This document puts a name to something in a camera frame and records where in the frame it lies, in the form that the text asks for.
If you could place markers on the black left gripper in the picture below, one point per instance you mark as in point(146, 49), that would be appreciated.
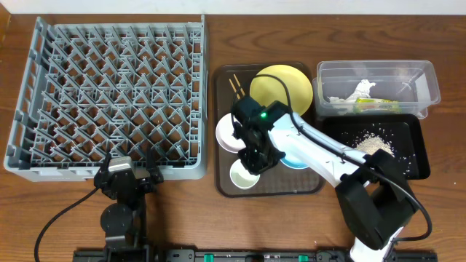
point(152, 174)

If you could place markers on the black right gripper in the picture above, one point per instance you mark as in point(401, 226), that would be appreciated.
point(244, 155)

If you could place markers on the small white cup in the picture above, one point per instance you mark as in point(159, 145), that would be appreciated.
point(241, 178)

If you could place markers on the light blue bowl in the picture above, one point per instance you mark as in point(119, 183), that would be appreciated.
point(293, 163)

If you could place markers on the yellow orange snack wrapper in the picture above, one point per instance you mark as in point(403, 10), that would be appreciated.
point(376, 104)

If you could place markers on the white paper napkin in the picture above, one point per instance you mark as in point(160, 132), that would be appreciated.
point(362, 90)

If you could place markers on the rice food scraps pile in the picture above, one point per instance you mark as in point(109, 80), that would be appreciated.
point(395, 139)

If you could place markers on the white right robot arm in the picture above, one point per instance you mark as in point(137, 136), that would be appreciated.
point(375, 198)

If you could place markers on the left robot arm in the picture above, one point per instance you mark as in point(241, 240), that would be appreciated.
point(124, 222)

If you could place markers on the grey dishwasher rack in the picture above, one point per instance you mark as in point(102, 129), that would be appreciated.
point(127, 90)

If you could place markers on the clear plastic waste bin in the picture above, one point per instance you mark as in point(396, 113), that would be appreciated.
point(413, 83)

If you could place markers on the black waste tray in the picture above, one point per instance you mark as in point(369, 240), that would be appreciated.
point(334, 126)

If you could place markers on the pink white bowl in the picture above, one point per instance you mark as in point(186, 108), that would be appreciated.
point(224, 135)

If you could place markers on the yellow round plate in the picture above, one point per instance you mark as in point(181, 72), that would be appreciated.
point(266, 90)

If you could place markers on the brown serving tray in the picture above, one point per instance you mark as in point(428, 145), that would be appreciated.
point(280, 180)

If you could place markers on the wooden chopstick left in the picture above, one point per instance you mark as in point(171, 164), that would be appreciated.
point(236, 91)

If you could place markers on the wooden chopstick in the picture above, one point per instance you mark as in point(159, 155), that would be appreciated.
point(239, 85)
point(236, 91)

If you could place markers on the wooden chopstick right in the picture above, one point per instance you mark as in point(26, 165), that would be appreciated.
point(239, 85)

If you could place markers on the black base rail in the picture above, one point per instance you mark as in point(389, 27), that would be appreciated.
point(236, 255)

